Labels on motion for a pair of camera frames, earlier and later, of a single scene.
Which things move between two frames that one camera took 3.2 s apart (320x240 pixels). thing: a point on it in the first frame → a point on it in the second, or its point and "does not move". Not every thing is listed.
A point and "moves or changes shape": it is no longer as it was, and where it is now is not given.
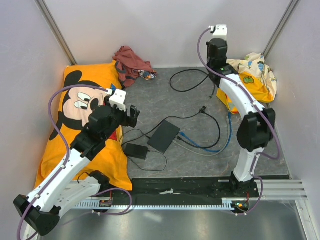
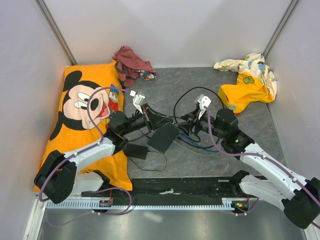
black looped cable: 194,87 → 193,88
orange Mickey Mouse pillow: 83,84 does not move
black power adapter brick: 136,151 does not move
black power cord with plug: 203,109 moves or changes shape
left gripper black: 134,115 → 156,121
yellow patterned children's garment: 260,79 does not move
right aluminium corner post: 279,28 does not move
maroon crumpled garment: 128,65 does not move
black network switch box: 164,136 does not move
